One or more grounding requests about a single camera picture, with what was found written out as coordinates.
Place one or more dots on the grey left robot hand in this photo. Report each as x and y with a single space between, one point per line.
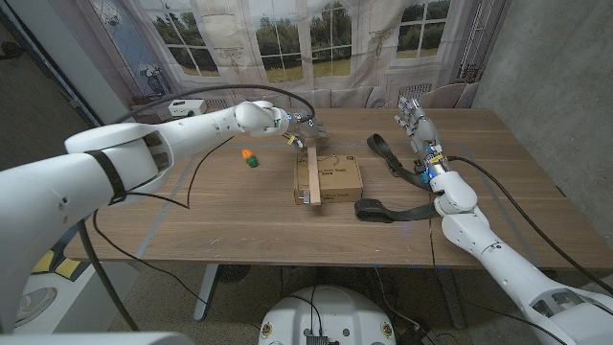
306 127

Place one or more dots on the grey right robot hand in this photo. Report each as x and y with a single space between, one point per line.
424 131

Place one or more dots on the wooden bar with metal clips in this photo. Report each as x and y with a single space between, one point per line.
313 177

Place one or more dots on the black belt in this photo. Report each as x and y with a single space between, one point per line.
373 211

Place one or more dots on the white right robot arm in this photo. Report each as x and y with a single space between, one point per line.
488 249

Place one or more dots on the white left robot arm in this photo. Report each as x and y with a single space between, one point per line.
96 163

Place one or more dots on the brown cardboard box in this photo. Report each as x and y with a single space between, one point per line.
340 179

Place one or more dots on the orange green toy carrot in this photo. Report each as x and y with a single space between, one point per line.
251 159

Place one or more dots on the printed window backdrop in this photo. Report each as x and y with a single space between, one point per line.
230 38

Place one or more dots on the white power strip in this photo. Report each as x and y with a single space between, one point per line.
184 106

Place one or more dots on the black round floor fan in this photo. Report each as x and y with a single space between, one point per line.
233 273

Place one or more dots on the white table leg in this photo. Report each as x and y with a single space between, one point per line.
206 292
452 302

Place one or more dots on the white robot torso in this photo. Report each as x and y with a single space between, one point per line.
325 311

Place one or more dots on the black power adapter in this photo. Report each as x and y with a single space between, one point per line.
419 335

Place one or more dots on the yellow black floor item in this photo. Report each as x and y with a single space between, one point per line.
67 268

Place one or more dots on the grey sneaker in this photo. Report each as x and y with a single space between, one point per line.
36 306

